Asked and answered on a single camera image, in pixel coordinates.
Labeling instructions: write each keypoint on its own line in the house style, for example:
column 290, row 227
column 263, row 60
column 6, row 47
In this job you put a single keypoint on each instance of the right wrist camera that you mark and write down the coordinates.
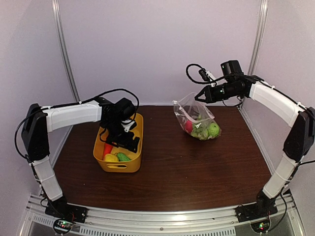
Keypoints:
column 207, row 76

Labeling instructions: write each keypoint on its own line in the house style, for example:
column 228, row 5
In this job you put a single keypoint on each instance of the aluminium frame post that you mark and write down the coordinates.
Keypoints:
column 260, row 29
column 63, row 48

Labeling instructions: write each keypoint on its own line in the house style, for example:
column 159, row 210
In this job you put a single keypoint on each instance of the right aluminium frame post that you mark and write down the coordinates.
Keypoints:
column 260, row 29

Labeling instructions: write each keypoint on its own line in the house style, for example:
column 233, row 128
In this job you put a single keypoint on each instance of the yellow plastic basket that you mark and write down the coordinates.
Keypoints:
column 120, row 167

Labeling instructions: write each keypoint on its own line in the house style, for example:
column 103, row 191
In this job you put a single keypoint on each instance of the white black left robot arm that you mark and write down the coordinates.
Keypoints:
column 39, row 122

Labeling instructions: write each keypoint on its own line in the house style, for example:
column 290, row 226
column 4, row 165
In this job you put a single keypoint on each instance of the green toy broccoli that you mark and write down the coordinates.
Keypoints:
column 122, row 157

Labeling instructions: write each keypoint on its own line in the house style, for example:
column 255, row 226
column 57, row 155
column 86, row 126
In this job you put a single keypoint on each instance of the right controller board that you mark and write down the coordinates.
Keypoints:
column 261, row 227

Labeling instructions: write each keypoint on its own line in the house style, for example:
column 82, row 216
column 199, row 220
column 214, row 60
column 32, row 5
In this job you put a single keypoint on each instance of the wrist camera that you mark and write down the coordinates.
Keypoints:
column 207, row 76
column 128, row 124

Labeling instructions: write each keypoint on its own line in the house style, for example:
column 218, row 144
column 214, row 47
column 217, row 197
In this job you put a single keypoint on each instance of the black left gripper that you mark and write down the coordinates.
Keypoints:
column 134, row 143

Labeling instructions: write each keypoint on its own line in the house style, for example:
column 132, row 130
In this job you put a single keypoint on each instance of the yellow toy lemon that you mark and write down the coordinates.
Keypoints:
column 111, row 158

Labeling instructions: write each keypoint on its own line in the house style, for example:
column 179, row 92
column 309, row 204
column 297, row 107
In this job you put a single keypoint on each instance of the left aluminium frame post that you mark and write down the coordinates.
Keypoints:
column 63, row 48

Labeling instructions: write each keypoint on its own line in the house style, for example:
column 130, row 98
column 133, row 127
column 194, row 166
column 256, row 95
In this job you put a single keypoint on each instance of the clear zip top bag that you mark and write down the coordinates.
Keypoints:
column 195, row 118

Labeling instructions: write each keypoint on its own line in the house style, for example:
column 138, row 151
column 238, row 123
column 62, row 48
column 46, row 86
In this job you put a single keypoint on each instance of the green toy cabbage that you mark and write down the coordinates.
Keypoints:
column 213, row 130

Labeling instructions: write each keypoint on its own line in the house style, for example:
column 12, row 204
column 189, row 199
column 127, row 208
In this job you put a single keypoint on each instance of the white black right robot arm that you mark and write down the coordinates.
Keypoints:
column 297, row 120

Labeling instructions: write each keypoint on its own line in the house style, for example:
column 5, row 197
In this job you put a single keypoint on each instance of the light green toy lettuce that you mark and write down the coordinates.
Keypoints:
column 200, row 131

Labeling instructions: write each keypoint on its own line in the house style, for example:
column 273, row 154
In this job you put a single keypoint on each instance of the left controller board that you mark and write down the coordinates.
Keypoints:
column 61, row 226

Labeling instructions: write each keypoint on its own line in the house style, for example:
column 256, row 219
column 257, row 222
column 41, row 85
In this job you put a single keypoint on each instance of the red toy apple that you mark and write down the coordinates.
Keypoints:
column 188, row 127

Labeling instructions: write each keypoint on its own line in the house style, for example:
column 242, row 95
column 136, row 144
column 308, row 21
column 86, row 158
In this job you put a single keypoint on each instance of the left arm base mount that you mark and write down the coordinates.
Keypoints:
column 66, row 211

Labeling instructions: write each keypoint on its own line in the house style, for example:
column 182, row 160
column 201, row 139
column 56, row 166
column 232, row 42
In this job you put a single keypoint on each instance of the orange toy carrot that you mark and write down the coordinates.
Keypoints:
column 107, row 149

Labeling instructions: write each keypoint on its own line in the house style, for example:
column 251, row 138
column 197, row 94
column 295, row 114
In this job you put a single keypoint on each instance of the aluminium front rail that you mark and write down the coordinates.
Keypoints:
column 221, row 221

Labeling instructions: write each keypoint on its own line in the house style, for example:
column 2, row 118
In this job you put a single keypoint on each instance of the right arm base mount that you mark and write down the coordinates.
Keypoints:
column 254, row 211

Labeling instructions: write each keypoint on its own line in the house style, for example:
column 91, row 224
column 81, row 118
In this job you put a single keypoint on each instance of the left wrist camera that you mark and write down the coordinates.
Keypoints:
column 128, row 124

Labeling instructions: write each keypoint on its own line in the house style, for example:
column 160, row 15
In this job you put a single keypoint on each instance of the controller board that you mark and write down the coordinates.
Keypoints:
column 61, row 226
column 261, row 227

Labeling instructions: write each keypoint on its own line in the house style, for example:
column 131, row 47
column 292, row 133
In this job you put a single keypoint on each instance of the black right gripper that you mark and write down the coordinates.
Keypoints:
column 210, row 98

